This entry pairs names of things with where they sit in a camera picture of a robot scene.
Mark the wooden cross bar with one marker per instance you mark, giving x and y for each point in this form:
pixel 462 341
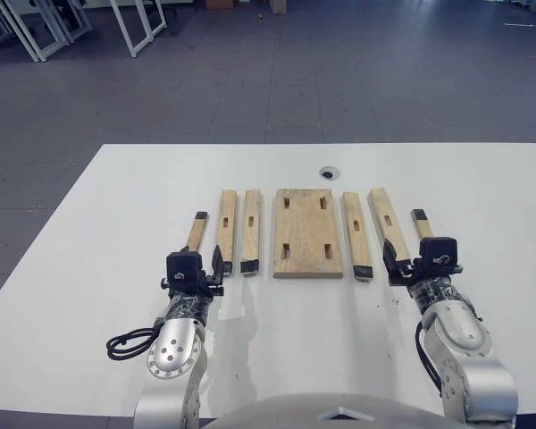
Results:
pixel 195 234
pixel 424 225

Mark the wooden leg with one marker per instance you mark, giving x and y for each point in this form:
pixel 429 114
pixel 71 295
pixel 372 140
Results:
pixel 386 210
pixel 228 210
pixel 251 241
pixel 356 241

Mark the cardboard box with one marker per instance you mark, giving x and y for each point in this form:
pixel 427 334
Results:
pixel 215 3

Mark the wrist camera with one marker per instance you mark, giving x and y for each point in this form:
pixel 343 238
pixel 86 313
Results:
pixel 438 252
pixel 184 266

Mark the white table frame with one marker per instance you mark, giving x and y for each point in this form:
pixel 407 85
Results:
pixel 36 31
pixel 138 27

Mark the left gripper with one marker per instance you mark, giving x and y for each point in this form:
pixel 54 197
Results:
pixel 190 306

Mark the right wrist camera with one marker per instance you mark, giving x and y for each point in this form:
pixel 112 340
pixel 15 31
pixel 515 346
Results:
pixel 438 252

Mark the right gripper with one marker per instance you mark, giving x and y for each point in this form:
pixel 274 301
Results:
pixel 433 292

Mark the robot body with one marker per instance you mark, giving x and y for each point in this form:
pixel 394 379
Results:
pixel 339 411

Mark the wooden seat board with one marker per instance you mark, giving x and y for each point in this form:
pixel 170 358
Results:
pixel 307 237

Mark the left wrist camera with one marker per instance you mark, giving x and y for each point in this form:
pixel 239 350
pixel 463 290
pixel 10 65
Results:
pixel 184 266

